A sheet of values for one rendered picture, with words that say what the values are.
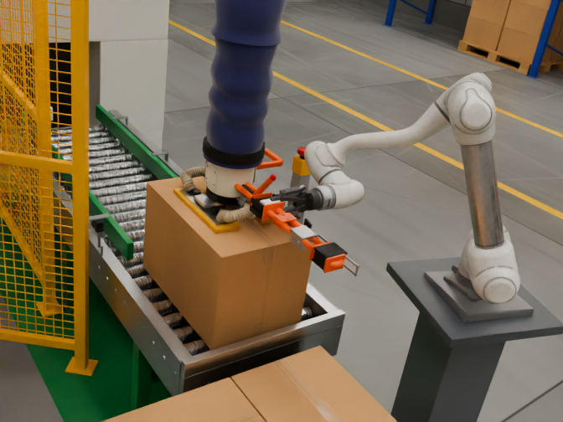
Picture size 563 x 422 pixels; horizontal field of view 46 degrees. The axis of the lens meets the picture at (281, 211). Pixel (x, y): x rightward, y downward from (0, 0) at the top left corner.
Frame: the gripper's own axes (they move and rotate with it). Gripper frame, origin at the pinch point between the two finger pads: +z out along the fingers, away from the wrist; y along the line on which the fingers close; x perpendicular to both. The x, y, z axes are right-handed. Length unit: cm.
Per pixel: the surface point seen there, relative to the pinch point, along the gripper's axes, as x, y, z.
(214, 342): -5, 49, 19
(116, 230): 73, 44, 25
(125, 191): 125, 55, -2
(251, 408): -35, 53, 21
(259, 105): 16.3, -31.0, -1.6
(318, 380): -34, 53, -7
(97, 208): 95, 45, 25
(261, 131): 17.2, -21.1, -4.7
